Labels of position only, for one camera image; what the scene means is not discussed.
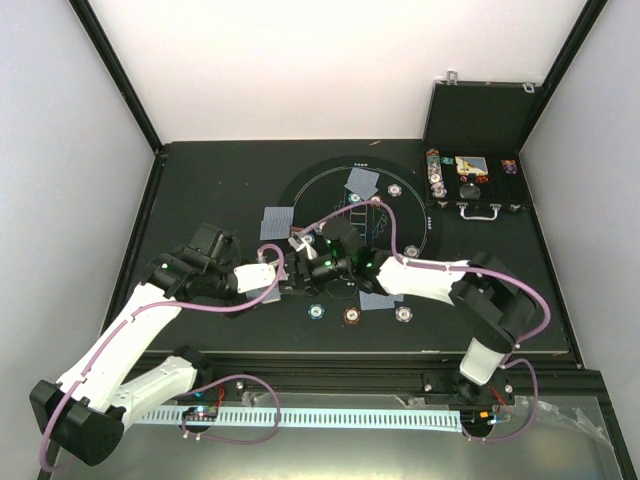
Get green poker chip stack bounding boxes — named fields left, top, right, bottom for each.
left=307, top=304, right=325, bottom=320

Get card deck in case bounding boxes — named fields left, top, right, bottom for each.
left=455, top=156, right=489, bottom=177

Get chip row in case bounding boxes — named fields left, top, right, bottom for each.
left=426, top=149, right=447, bottom=198

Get purple cable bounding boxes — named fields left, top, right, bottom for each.
left=38, top=243, right=286, bottom=473
left=294, top=201, right=553, bottom=445

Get black aluminium front rail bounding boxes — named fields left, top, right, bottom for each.
left=199, top=349, right=474, bottom=396

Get dealt card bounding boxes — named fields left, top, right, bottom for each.
left=347, top=168, right=379, bottom=187
left=359, top=291, right=404, bottom=311
left=344, top=183, right=378, bottom=201
left=263, top=206, right=294, bottom=224
left=260, top=219, right=291, bottom=241

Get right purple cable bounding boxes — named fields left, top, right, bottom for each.
left=294, top=201, right=553, bottom=445

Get dealt card bottom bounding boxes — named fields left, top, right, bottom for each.
left=359, top=291, right=404, bottom=311

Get red poker chip stack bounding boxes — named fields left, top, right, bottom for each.
left=343, top=307, right=361, bottom=325

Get red dice in case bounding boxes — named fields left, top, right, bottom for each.
left=459, top=174, right=490, bottom=184

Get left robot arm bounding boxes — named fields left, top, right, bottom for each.
left=29, top=246, right=245, bottom=472

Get purple poker chip stack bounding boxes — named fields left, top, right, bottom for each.
left=395, top=306, right=413, bottom=323

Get blue backed card stack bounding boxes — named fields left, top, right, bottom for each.
left=246, top=287, right=281, bottom=304

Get purple chips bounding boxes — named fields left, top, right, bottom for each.
left=388, top=184, right=402, bottom=197
left=403, top=245, right=420, bottom=258
left=501, top=160, right=518, bottom=175

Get black round button in case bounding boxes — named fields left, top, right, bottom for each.
left=460, top=183, right=481, bottom=200

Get black poker set case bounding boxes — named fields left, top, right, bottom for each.
left=422, top=70, right=541, bottom=221

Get dealt card top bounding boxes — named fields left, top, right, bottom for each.
left=347, top=168, right=379, bottom=187
left=344, top=183, right=378, bottom=201

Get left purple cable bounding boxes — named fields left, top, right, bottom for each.
left=38, top=243, right=286, bottom=473

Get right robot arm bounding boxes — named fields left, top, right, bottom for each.
left=280, top=248, right=551, bottom=403

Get purple chips in case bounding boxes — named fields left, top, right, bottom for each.
left=501, top=160, right=518, bottom=175

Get round black poker mat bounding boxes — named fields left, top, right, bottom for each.
left=274, top=155, right=445, bottom=301

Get white slotted cable duct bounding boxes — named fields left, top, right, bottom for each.
left=138, top=405, right=462, bottom=433

